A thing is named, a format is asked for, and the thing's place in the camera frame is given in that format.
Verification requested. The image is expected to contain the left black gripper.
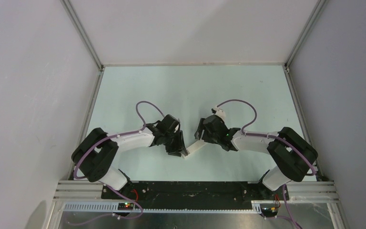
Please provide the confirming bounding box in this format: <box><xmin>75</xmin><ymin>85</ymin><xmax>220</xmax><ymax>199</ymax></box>
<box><xmin>163</xmin><ymin>130</ymin><xmax>188</xmax><ymax>157</ymax></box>

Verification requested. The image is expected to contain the white remote control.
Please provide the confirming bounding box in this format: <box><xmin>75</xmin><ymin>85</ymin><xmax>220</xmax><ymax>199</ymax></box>
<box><xmin>182</xmin><ymin>140</ymin><xmax>207</xmax><ymax>159</ymax></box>

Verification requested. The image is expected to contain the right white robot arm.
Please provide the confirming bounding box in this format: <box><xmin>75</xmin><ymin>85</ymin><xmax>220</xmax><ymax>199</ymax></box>
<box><xmin>194</xmin><ymin>114</ymin><xmax>318</xmax><ymax>199</ymax></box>

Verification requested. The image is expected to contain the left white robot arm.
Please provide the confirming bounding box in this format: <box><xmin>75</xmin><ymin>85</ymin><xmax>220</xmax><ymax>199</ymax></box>
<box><xmin>71</xmin><ymin>114</ymin><xmax>188</xmax><ymax>199</ymax></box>

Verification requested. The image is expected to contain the left electronics board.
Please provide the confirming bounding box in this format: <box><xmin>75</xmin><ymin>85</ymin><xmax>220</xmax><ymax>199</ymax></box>
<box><xmin>117</xmin><ymin>202</ymin><xmax>135</xmax><ymax>211</ymax></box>

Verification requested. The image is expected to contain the electronics board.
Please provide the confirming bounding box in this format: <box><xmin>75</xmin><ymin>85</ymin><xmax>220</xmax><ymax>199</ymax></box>
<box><xmin>117</xmin><ymin>202</ymin><xmax>135</xmax><ymax>211</ymax></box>
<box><xmin>261</xmin><ymin>207</ymin><xmax>278</xmax><ymax>218</ymax></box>

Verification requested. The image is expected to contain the right electronics board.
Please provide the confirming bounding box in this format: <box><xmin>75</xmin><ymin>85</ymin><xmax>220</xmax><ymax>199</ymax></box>
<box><xmin>261</xmin><ymin>207</ymin><xmax>278</xmax><ymax>218</ymax></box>

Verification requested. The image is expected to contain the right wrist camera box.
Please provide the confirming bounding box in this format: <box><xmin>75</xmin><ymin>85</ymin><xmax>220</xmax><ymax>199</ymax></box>
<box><xmin>211</xmin><ymin>107</ymin><xmax>226</xmax><ymax>121</ymax></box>

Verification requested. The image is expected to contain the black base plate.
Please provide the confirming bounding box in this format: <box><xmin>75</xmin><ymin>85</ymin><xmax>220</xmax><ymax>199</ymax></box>
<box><xmin>119</xmin><ymin>181</ymin><xmax>289</xmax><ymax>210</ymax></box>

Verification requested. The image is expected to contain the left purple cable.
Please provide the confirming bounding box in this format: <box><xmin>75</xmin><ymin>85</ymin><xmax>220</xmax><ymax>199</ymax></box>
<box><xmin>64</xmin><ymin>101</ymin><xmax>166</xmax><ymax>227</ymax></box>

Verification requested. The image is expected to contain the aluminium frame rail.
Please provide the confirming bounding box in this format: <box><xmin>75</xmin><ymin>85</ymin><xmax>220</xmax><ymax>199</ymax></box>
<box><xmin>54</xmin><ymin>180</ymin><xmax>348</xmax><ymax>229</ymax></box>

